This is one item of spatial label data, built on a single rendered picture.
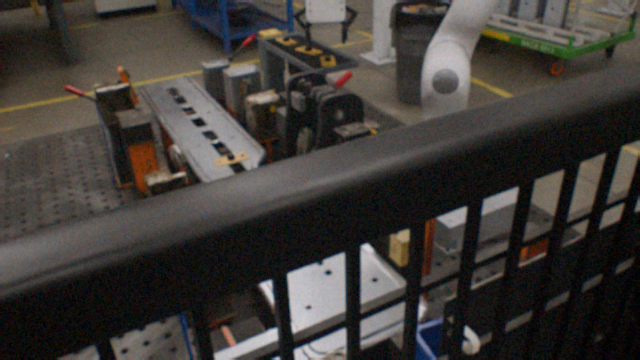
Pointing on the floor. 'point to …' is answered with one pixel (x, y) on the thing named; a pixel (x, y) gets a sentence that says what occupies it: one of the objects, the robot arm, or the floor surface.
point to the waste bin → (413, 41)
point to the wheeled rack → (570, 37)
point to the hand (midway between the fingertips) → (326, 40)
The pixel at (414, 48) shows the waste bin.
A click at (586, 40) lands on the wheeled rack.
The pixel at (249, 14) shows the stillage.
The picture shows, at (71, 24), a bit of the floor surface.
